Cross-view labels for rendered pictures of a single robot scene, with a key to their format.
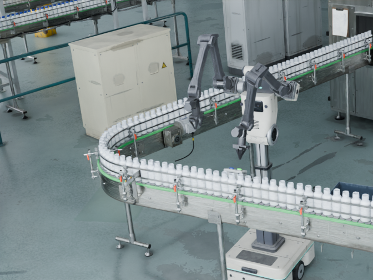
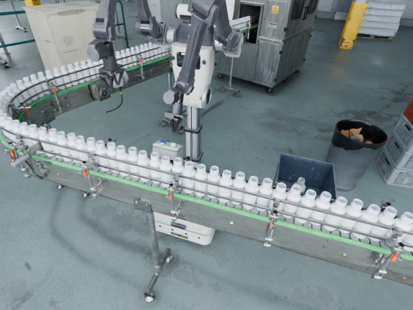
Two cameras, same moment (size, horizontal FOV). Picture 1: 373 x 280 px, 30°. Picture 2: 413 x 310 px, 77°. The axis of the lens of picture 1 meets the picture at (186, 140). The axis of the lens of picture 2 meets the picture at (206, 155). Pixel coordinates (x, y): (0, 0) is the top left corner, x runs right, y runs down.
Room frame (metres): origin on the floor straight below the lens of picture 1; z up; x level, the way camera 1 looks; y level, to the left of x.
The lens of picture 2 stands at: (3.14, -0.17, 1.91)
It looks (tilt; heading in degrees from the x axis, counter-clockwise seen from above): 38 degrees down; 343
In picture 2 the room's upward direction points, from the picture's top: 3 degrees clockwise
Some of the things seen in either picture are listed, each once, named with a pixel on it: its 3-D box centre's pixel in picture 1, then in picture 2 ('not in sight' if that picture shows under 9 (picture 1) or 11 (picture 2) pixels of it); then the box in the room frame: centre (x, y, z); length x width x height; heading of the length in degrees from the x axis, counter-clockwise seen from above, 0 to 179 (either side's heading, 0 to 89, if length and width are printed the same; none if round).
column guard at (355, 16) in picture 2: not in sight; (352, 25); (9.37, -6.04, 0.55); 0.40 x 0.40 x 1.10; 56
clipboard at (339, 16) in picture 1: (339, 21); (227, 8); (7.71, -1.86, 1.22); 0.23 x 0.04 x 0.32; 38
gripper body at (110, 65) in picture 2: (196, 111); (109, 63); (4.39, -0.08, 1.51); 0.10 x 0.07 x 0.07; 146
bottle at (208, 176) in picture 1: (210, 180); (134, 162); (4.19, -0.13, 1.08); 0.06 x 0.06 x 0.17
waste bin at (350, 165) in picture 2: not in sight; (348, 157); (4.74, -2.19, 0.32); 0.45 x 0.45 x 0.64
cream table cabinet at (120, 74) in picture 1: (125, 81); (77, 43); (8.38, 0.68, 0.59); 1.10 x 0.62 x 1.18; 128
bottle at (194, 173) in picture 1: (195, 178); (114, 157); (4.25, -0.03, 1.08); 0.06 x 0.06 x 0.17
